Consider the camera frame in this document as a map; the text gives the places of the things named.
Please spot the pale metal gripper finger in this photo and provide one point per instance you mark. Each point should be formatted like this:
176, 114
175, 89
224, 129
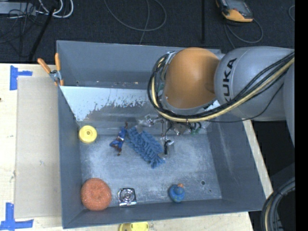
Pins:
151, 119
142, 126

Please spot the blue fluffy cloth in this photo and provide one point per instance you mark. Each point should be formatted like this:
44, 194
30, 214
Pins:
144, 145

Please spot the blue toy figure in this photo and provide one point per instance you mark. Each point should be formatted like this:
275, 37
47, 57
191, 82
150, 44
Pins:
119, 140

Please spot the grey metal bin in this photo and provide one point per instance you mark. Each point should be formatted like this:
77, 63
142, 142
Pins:
149, 177

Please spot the yellow round disc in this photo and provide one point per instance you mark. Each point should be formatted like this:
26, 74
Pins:
87, 134

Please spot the blue rubber duck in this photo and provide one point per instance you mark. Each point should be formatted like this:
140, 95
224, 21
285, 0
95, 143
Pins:
176, 193

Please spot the orange round scrubber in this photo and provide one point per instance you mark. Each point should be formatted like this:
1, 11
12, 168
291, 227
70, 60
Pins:
95, 194

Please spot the pale flat board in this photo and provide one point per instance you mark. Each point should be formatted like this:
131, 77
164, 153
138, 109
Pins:
36, 148

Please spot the black cylinder on white bracket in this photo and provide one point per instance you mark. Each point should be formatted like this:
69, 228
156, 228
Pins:
166, 148

